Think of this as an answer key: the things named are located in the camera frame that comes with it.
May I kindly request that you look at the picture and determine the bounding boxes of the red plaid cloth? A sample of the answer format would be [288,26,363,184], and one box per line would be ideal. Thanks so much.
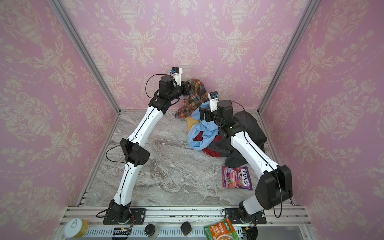
[175,79,209,119]

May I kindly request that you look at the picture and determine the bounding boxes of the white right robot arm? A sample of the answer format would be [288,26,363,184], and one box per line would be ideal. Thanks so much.
[198,101,293,223]

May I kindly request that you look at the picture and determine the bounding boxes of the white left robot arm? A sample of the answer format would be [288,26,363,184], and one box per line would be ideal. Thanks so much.
[104,73,190,224]

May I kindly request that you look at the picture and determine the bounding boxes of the light blue cloth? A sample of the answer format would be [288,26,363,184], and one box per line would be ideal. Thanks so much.
[187,108,219,151]

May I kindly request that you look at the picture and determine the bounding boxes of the mustard yellow cloth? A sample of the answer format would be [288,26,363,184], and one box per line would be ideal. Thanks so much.
[186,116,200,132]

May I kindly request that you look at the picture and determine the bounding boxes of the dark red cloth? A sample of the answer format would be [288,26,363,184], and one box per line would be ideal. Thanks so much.
[193,131,222,158]

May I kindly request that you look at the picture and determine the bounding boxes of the black cloth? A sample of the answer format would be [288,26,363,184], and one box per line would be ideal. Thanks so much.
[214,111,267,168]

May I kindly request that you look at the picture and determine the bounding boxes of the purple Fox's candy bag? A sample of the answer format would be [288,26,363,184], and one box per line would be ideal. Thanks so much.
[222,166,253,191]

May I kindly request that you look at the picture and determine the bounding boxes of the green orange snack packet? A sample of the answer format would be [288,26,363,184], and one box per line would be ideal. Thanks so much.
[204,218,240,240]

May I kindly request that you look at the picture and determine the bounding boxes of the black round knob right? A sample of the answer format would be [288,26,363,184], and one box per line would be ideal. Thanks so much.
[180,221,193,237]

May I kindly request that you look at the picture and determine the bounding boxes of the black round knob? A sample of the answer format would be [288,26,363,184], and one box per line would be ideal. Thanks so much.
[180,221,193,237]
[145,224,160,239]

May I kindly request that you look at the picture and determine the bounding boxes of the black round object bottom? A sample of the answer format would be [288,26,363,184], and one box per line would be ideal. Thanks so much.
[242,226,259,240]

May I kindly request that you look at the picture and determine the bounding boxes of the black round knob left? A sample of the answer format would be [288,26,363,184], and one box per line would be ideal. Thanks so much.
[145,224,160,239]

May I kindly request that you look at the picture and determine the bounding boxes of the white lid jar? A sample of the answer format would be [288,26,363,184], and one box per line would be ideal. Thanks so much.
[64,218,90,239]

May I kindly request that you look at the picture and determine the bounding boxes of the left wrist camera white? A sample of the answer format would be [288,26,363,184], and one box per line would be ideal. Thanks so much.
[170,67,183,86]

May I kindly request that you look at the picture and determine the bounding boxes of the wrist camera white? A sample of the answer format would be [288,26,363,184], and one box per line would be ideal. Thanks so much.
[170,67,183,86]
[209,91,220,113]

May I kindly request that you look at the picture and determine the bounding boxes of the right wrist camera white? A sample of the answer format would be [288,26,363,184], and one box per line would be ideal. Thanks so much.
[209,91,220,113]

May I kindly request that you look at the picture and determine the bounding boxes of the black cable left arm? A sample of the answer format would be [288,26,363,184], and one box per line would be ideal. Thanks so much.
[145,73,172,100]

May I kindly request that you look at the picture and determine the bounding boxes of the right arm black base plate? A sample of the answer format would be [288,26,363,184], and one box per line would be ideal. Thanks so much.
[222,208,267,225]

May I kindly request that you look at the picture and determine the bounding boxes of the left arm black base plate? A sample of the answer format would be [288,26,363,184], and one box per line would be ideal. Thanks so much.
[103,208,147,225]

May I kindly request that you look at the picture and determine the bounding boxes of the aluminium front rail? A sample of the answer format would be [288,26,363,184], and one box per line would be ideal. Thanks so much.
[54,204,316,240]

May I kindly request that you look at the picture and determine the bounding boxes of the aluminium corner frame post left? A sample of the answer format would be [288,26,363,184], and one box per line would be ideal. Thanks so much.
[47,0,121,115]

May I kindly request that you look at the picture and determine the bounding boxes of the aluminium corner frame post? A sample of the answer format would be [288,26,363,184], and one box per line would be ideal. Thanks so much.
[47,0,121,115]
[258,0,321,115]

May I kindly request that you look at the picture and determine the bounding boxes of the aluminium corner frame post right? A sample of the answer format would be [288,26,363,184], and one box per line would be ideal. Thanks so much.
[258,0,321,115]

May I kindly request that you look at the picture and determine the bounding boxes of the small electronics board wires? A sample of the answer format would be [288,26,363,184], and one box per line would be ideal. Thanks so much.
[112,214,136,240]

